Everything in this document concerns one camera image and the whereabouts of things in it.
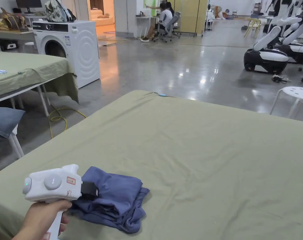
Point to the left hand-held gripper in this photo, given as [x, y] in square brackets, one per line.
[53, 183]

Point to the dark blue shirt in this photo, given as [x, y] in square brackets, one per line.
[116, 200]

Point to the person's left forearm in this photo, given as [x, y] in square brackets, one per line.
[21, 235]

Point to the person's left hand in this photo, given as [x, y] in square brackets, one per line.
[38, 217]

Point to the folded blue jeans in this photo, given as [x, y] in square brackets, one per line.
[3, 120]

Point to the white washing machine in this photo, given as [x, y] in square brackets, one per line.
[73, 47]

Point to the small blue tag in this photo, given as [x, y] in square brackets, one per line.
[162, 95]

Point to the bed with pale green sheet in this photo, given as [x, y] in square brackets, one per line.
[191, 155]

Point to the white and black robot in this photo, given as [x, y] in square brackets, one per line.
[266, 56]
[297, 50]

